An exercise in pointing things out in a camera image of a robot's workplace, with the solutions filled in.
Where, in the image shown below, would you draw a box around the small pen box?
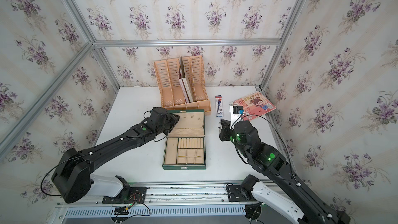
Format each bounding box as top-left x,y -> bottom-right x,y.
215,95 -> 224,117

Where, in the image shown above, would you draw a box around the pink cartoon spiral notebook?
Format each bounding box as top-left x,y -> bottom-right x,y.
230,91 -> 276,120

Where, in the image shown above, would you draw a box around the green jewelry box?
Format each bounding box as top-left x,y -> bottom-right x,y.
162,110 -> 206,170

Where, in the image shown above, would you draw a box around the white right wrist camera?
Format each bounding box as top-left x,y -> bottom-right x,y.
230,105 -> 244,127

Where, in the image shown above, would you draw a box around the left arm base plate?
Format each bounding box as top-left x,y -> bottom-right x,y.
102,187 -> 147,204

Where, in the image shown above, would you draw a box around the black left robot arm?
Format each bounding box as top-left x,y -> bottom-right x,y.
49,107 -> 180,204

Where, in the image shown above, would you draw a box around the books in file organizer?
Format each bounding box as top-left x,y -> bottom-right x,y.
178,57 -> 194,103

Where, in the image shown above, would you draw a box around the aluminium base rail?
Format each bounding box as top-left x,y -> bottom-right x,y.
55,180 -> 280,207

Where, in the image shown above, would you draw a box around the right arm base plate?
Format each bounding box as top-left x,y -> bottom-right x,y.
226,183 -> 258,202

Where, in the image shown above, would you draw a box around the peach plastic file organizer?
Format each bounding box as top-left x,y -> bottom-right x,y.
154,56 -> 211,114

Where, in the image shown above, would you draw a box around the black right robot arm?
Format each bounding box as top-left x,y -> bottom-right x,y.
219,119 -> 351,224

